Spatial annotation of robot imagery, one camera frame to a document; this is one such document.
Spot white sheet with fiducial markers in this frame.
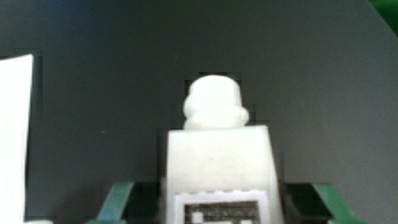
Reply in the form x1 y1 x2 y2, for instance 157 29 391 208
0 55 34 224

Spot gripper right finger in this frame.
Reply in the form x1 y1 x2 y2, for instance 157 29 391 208
313 184 368 224

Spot white table leg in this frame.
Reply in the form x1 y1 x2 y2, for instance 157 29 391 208
164 75 285 224

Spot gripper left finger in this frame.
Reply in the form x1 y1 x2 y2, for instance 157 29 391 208
87 182 135 224

